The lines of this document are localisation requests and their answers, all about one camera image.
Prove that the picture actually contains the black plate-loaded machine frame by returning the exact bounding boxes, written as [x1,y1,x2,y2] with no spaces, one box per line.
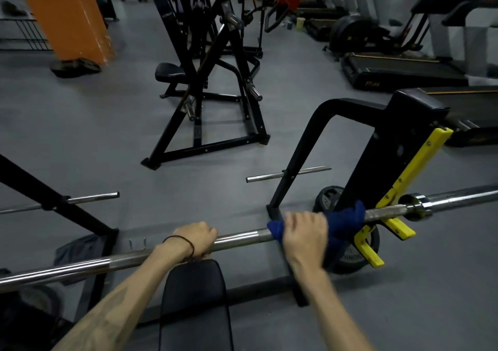
[212,0,268,59]

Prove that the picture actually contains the person's right hand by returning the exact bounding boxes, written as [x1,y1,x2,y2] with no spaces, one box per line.
[282,211,329,274]

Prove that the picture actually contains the person's left hand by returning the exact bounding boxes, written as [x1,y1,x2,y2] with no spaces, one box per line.
[173,221,218,261]

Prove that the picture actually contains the black bench press rack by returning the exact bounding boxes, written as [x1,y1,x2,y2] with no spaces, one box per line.
[0,88,454,324]

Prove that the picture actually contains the black elliptical trainer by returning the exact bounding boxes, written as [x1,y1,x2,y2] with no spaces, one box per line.
[323,13,433,59]

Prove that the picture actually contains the person's right forearm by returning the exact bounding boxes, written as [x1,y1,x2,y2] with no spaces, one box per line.
[292,265,376,351]

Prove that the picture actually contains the person's left forearm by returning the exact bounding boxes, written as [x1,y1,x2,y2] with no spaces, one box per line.
[50,241,191,351]

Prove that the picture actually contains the black padded bench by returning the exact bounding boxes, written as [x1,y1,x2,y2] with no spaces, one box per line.
[158,259,234,351]

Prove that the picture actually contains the black and red lever machine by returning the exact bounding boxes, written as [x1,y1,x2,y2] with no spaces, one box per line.
[141,0,300,170]

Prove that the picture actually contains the steel barbell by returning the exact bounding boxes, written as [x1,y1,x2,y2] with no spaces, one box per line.
[0,183,498,294]

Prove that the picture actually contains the blue cleaning cloth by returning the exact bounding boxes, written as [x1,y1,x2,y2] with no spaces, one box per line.
[267,200,366,248]

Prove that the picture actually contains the large black weight plate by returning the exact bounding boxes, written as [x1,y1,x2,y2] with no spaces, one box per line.
[313,185,381,276]

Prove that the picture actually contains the small black weight plate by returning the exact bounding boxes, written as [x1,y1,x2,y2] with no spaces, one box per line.
[76,58,102,74]
[49,59,82,79]

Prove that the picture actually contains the black hair tie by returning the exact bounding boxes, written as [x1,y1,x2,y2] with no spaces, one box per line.
[162,235,196,263]

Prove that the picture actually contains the black wire frame table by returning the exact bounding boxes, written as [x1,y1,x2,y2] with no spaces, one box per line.
[0,16,53,51]

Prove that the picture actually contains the grey cloth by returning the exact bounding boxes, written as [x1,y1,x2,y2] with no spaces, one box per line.
[53,234,104,285]

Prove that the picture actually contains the wide orange pillar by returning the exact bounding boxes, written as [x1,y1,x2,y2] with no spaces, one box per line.
[10,0,116,66]

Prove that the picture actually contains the yellow bar hook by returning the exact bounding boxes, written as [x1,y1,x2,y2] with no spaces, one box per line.
[353,127,454,269]

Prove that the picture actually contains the black grip-hole weight plate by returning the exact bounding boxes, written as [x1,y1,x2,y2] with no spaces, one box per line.
[0,282,65,351]

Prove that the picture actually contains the dark strap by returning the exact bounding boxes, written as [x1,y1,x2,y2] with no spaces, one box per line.
[0,0,28,17]

